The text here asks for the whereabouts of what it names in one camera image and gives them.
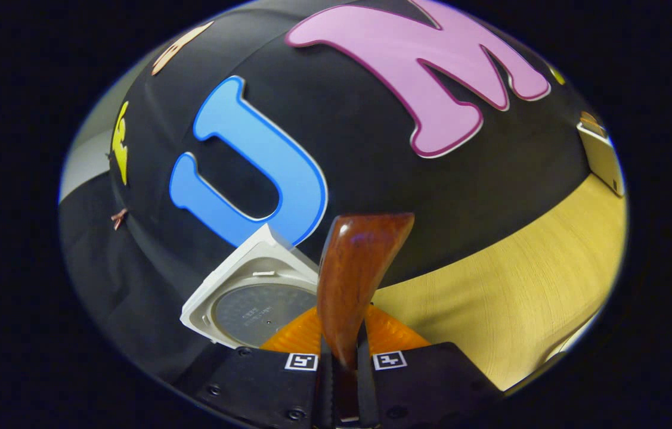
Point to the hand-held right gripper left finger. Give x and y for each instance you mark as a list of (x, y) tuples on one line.
[(264, 387)]

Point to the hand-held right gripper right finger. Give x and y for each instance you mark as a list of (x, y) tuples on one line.
[(431, 387)]

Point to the brown wooden spoon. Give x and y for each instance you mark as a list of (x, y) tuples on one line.
[(353, 274)]

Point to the copper cloth clip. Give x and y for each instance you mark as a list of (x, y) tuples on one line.
[(118, 218)]

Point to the white toaster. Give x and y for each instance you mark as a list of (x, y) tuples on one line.
[(604, 161)]

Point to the brown toast slice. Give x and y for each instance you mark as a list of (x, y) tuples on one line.
[(592, 122)]

